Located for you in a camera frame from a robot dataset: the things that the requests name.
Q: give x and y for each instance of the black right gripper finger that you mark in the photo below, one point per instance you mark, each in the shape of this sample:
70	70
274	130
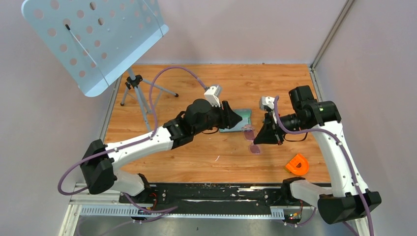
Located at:
269	120
266	135

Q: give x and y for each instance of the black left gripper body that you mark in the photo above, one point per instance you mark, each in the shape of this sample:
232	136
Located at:
215	117

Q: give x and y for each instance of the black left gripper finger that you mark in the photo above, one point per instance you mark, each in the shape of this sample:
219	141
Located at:
227	111
230	123

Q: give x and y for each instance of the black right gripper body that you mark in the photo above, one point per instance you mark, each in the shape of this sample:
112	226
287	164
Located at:
291	122

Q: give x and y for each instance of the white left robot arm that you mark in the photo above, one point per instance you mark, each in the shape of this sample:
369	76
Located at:
101	167

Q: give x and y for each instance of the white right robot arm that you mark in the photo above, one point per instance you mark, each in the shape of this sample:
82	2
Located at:
349	197

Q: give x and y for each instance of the orange tape dispenser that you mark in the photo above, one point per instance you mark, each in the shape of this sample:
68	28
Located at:
298	165

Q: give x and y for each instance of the blue music stand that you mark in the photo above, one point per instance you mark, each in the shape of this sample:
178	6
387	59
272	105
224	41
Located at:
97	41

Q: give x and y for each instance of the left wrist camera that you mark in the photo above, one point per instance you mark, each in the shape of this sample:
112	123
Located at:
212	94

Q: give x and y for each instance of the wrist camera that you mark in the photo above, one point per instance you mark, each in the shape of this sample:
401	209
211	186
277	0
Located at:
212	94
266	103

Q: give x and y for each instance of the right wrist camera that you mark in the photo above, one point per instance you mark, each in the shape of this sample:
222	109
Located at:
266	103

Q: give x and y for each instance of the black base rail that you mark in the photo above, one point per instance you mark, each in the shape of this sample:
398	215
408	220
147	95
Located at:
217	198

